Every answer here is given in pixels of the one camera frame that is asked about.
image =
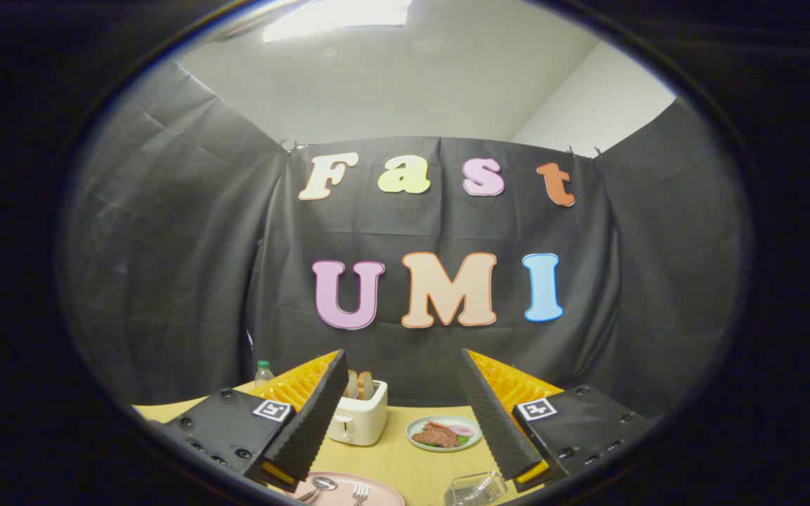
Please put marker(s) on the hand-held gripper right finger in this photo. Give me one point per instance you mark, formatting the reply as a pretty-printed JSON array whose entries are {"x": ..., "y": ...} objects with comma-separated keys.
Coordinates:
[{"x": 496, "y": 422}]

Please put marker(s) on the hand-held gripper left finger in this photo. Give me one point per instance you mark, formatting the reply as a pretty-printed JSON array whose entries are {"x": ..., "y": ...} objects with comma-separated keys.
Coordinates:
[{"x": 317, "y": 422}]

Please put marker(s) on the pale green plate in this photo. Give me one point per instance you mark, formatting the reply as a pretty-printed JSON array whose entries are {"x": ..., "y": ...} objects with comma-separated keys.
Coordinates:
[{"x": 474, "y": 440}]

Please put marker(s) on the pink ham slice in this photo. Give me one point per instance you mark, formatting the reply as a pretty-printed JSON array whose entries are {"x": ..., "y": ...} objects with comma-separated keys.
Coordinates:
[{"x": 461, "y": 429}]

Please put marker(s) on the cream white toaster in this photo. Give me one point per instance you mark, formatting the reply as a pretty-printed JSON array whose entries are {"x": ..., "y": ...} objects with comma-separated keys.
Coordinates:
[{"x": 363, "y": 418}]

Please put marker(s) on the toasted bread slice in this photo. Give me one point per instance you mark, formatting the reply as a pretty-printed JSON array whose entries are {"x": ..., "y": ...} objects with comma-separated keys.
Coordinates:
[
  {"x": 351, "y": 385},
  {"x": 366, "y": 386}
]

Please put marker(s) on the brown steak slice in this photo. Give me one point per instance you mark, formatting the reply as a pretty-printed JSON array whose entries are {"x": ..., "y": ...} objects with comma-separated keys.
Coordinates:
[{"x": 436, "y": 437}]

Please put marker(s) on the clear plastic water bottle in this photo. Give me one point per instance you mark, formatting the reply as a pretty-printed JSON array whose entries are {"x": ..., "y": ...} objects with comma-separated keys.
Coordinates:
[{"x": 263, "y": 376}]

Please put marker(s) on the pink round plate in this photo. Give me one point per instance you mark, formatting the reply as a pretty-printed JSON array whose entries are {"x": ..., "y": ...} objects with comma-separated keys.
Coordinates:
[{"x": 377, "y": 492}]

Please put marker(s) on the black backdrop cloth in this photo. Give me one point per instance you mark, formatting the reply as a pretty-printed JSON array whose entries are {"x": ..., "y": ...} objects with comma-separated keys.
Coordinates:
[{"x": 236, "y": 246}]

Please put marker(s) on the ceiling light panel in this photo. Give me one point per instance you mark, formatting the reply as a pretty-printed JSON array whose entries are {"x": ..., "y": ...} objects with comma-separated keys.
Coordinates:
[{"x": 335, "y": 17}]

